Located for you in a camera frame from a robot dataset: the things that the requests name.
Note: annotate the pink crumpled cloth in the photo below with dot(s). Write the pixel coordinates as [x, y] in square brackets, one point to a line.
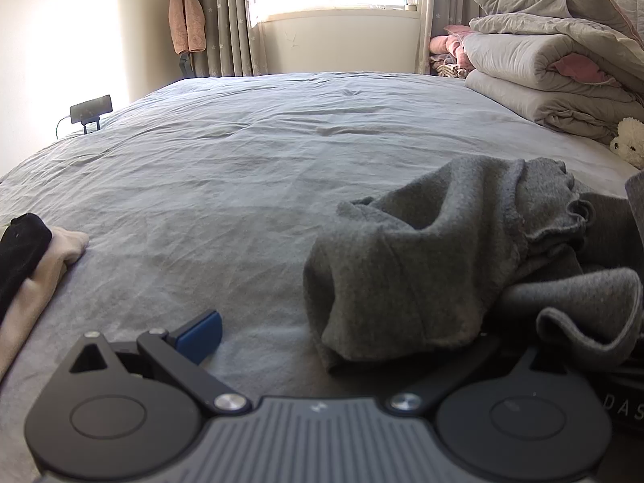
[448, 50]

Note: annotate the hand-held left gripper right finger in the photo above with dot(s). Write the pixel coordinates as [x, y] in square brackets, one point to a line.
[427, 393]

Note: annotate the black phone on stand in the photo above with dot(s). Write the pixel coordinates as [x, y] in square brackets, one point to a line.
[91, 108]

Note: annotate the folded grey duvet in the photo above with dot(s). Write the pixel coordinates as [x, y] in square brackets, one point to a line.
[508, 60]

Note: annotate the pink hanging towel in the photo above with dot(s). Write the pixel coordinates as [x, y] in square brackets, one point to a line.
[186, 15]

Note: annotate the cream folded garment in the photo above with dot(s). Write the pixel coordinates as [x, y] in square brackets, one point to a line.
[48, 276]

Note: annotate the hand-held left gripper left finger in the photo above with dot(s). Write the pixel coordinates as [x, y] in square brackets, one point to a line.
[201, 338]

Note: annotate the white plush dog toy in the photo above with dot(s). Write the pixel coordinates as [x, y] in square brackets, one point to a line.
[629, 143]

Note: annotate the dark clothes stand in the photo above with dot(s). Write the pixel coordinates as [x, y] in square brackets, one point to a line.
[186, 65]

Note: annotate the grey knit sweater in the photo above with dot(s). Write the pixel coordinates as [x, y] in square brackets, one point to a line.
[427, 271]

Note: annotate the grey maroon pillow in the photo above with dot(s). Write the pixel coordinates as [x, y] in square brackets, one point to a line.
[588, 2]

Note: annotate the light grey pillow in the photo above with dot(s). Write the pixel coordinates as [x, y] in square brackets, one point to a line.
[533, 25]

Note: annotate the black folded garment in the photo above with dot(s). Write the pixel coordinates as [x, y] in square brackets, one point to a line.
[20, 251]

